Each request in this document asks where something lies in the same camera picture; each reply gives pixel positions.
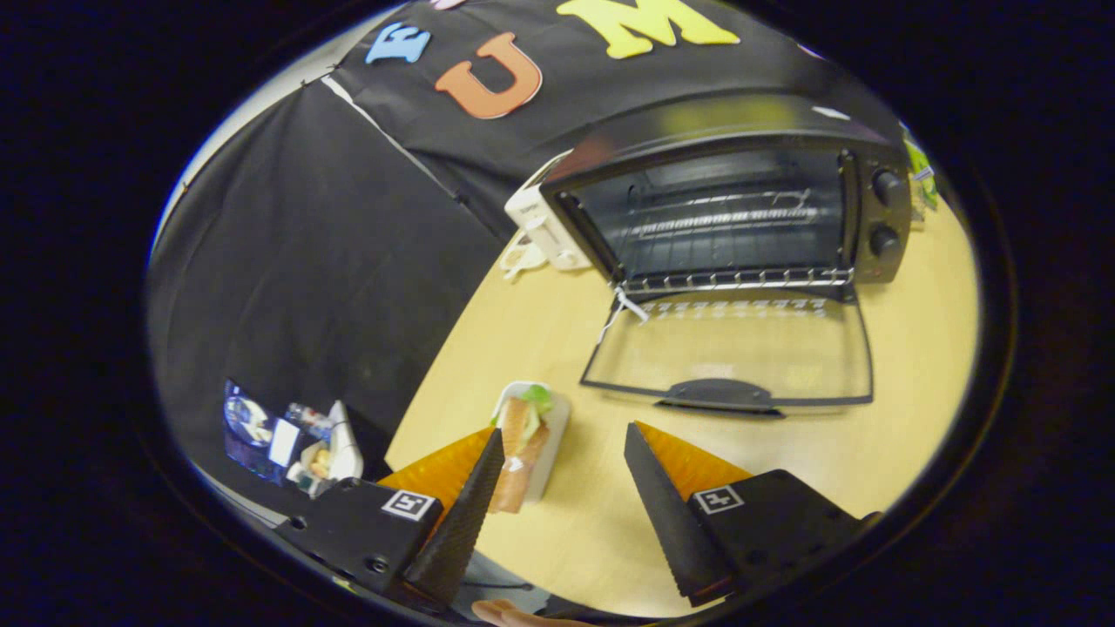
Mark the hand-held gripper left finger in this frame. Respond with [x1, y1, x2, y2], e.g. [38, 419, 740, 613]
[274, 425, 506, 615]

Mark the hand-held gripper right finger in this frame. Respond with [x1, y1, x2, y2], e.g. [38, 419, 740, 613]
[623, 421, 882, 609]

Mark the bread sandwich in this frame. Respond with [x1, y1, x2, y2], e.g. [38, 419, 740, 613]
[488, 385, 555, 515]

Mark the white food tray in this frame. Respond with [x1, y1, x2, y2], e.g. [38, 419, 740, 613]
[490, 381, 572, 504]

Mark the black toaster oven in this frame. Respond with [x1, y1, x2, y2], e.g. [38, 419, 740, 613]
[538, 94, 914, 417]

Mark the white pop-up toaster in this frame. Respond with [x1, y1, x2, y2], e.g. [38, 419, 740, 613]
[505, 152, 593, 272]

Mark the blue printed package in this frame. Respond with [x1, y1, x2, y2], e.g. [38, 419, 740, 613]
[223, 378, 302, 485]

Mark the white dish with seeds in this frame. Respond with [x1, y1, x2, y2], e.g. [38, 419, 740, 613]
[500, 241, 549, 280]

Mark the green label drink bottle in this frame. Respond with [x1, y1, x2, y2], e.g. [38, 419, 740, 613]
[902, 122, 942, 224]

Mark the white string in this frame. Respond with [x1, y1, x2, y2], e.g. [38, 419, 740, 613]
[599, 286, 651, 343]

